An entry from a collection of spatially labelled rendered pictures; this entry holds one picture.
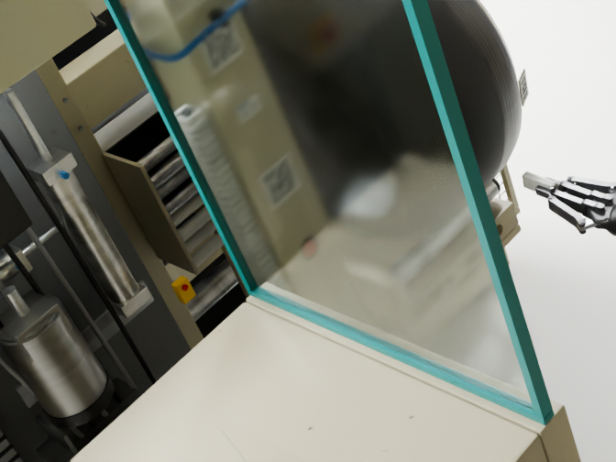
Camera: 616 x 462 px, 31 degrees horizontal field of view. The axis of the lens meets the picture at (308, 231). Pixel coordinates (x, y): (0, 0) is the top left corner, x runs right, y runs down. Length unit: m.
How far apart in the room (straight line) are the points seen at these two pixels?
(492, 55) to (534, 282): 1.53
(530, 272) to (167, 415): 2.11
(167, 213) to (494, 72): 0.76
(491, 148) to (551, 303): 1.36
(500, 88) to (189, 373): 0.81
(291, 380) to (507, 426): 0.32
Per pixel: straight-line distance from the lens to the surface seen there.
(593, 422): 3.04
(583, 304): 3.36
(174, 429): 1.53
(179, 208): 2.40
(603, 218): 2.00
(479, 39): 2.02
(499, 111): 2.06
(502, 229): 2.34
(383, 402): 1.42
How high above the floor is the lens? 2.25
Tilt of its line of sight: 34 degrees down
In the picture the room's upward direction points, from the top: 23 degrees counter-clockwise
